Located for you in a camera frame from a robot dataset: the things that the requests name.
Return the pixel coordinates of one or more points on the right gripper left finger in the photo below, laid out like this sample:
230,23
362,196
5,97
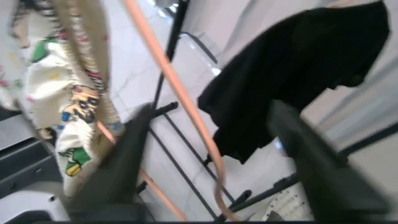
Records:
118,174

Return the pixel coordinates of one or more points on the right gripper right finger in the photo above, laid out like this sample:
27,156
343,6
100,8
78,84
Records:
329,180

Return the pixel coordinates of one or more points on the pink clothes hanger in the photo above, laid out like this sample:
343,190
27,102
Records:
174,81

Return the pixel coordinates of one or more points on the cream printed garment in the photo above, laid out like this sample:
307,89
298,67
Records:
46,81

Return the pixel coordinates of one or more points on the black garment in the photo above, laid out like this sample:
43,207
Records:
280,62

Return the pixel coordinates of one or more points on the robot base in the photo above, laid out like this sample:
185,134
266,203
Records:
25,165

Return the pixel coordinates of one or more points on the white laundry basket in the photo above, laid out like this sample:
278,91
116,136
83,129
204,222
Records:
289,202

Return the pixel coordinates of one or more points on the black clothes rack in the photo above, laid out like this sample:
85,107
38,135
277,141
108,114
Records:
174,34

